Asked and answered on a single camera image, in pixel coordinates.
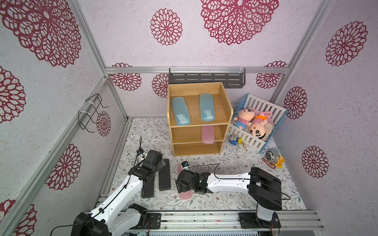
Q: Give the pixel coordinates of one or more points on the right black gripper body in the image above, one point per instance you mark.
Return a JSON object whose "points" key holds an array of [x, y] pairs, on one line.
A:
{"points": [[181, 181]]}

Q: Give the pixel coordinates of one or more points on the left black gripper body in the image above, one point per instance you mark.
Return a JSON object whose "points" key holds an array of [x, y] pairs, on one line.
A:
{"points": [[161, 162]]}

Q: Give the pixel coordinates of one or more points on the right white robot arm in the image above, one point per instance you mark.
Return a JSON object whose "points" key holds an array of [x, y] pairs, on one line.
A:
{"points": [[264, 188]]}

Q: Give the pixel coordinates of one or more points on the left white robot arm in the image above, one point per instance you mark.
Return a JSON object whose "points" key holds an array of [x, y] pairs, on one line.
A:
{"points": [[106, 219]]}

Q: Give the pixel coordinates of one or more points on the wooden three-tier shelf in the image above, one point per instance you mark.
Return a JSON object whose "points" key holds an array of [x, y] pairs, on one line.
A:
{"points": [[187, 140]]}

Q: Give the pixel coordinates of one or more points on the small blue yellow toy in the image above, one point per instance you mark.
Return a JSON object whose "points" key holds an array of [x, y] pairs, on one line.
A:
{"points": [[237, 142]]}

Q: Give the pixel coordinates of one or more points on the small toys pile yellow grey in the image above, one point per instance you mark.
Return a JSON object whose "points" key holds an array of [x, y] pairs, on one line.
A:
{"points": [[273, 158]]}

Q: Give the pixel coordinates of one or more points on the pink plush pig doll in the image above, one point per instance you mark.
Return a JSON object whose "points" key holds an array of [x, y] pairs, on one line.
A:
{"points": [[244, 118]]}

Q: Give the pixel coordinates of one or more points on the orange plush doll black hair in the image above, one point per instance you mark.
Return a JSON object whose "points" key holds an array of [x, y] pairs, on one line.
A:
{"points": [[262, 125]]}

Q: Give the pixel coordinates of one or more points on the white and blue crib basket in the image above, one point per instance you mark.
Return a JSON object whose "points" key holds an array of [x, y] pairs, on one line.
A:
{"points": [[275, 117]]}

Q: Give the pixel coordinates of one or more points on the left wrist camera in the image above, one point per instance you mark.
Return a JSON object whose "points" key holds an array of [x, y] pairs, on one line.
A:
{"points": [[141, 154]]}

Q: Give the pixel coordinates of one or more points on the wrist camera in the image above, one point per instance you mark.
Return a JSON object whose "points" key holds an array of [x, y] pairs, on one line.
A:
{"points": [[141, 154], [185, 165]]}

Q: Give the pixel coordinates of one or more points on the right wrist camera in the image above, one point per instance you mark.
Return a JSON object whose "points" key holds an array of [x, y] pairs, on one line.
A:
{"points": [[185, 165]]}

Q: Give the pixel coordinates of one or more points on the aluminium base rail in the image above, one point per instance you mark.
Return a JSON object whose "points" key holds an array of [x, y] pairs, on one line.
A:
{"points": [[232, 222]]}

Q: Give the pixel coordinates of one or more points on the black wire wall rack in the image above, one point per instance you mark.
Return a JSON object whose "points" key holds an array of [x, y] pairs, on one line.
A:
{"points": [[86, 116]]}

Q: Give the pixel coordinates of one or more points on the grey wall-mounted metal rack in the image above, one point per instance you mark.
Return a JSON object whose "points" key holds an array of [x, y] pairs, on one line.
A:
{"points": [[229, 80]]}

